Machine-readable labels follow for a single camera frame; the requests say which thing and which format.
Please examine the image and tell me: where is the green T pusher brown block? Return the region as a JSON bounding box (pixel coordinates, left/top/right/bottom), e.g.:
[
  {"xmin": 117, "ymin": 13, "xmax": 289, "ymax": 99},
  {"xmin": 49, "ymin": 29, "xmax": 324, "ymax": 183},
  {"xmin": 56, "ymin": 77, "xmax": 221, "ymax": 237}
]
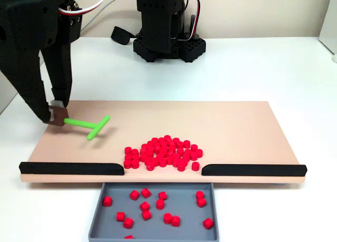
[{"xmin": 45, "ymin": 104, "xmax": 111, "ymax": 141}]

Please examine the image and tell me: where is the black barrier strip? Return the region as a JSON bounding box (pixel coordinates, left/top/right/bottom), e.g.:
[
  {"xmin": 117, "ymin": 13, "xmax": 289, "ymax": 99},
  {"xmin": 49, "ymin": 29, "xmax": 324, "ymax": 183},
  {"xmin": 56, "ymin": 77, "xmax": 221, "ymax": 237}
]
[
  {"xmin": 18, "ymin": 161, "xmax": 125, "ymax": 176},
  {"xmin": 201, "ymin": 163, "xmax": 308, "ymax": 177}
]

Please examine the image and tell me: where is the beige flat board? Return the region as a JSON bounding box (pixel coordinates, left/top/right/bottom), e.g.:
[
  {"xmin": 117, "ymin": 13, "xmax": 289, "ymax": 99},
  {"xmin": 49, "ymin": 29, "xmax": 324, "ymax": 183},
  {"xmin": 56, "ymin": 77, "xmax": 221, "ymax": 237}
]
[{"xmin": 19, "ymin": 100, "xmax": 308, "ymax": 185}]

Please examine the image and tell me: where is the grey shallow tray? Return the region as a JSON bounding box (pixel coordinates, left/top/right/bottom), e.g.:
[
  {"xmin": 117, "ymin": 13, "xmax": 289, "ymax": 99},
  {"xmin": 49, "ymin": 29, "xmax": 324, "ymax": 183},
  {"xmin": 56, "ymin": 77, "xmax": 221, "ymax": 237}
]
[{"xmin": 88, "ymin": 182, "xmax": 220, "ymax": 242}]

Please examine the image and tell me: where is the white box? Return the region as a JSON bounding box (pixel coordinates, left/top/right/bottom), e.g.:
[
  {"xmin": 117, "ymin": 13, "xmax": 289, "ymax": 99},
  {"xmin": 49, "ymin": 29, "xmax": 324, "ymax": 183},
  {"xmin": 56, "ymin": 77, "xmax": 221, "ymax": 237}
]
[{"xmin": 318, "ymin": 0, "xmax": 337, "ymax": 55}]

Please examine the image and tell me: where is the white red gripper cable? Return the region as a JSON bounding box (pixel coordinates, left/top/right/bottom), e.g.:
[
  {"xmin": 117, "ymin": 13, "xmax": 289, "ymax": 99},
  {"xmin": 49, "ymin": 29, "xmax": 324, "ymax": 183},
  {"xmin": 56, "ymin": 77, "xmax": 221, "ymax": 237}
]
[{"xmin": 58, "ymin": 0, "xmax": 111, "ymax": 16}]

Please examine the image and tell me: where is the red white black servo cable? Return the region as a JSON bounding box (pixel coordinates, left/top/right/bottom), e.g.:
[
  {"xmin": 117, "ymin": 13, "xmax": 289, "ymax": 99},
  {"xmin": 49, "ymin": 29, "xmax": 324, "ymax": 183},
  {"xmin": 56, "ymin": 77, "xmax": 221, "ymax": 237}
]
[{"xmin": 184, "ymin": 0, "xmax": 201, "ymax": 40}]

